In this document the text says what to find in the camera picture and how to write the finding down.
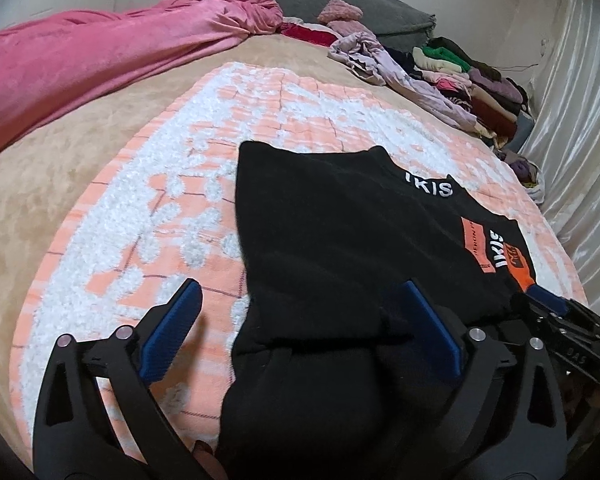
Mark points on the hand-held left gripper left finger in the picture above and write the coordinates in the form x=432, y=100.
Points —
x=172, y=330

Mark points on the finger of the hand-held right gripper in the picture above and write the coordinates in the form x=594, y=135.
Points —
x=547, y=300
x=527, y=310

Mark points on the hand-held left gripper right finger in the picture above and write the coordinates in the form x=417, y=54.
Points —
x=430, y=330

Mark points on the black sweater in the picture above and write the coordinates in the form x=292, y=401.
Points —
x=330, y=235

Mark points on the white bag of clothes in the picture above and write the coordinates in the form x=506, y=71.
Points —
x=522, y=167

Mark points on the pile of folded clothes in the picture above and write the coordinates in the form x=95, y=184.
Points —
x=480, y=95

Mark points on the person's left hand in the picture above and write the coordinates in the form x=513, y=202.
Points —
x=207, y=457

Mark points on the peach plaid fleece blanket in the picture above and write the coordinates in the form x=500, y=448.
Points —
x=155, y=220

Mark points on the grey bolster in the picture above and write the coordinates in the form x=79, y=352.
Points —
x=522, y=132

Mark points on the white satin curtain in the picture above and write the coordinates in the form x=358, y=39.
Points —
x=580, y=110

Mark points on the black clothing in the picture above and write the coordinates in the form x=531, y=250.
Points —
x=402, y=62

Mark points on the lavender garment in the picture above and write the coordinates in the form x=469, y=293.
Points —
x=380, y=60

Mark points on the pink duvet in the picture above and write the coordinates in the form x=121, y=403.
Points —
x=80, y=60

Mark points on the pink fluffy pillow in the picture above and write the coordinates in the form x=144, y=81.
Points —
x=347, y=27

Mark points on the red garment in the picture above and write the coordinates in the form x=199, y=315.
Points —
x=310, y=35

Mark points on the pink fluffy garment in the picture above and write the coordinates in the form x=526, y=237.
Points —
x=340, y=10

